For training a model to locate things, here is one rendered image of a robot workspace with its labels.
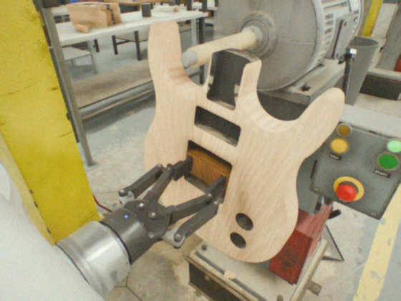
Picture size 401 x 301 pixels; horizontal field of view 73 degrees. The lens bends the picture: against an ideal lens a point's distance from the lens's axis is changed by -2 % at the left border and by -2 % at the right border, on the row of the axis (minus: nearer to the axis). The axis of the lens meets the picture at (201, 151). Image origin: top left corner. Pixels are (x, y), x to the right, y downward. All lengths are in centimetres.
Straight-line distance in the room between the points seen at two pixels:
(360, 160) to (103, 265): 51
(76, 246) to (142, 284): 126
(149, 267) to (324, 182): 119
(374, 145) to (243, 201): 28
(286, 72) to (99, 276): 51
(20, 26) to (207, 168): 95
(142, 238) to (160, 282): 121
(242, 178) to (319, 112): 17
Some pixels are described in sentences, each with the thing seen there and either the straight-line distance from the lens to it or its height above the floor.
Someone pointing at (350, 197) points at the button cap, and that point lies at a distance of 66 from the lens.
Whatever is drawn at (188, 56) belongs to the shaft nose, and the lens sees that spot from 46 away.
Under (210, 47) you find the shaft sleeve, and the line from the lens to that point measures 49.
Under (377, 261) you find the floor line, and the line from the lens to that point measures 193.
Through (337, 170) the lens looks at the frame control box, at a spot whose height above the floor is 101.
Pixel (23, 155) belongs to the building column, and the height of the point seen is 72.
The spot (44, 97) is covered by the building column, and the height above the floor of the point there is 93.
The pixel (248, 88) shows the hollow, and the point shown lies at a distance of 42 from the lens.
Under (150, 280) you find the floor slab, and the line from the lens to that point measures 162.
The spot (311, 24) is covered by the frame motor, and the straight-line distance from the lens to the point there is 61.
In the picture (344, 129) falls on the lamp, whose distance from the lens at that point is 61.
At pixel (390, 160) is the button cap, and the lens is 62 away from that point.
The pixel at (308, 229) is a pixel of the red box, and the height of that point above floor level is 62.
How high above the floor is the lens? 138
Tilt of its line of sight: 34 degrees down
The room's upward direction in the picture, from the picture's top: straight up
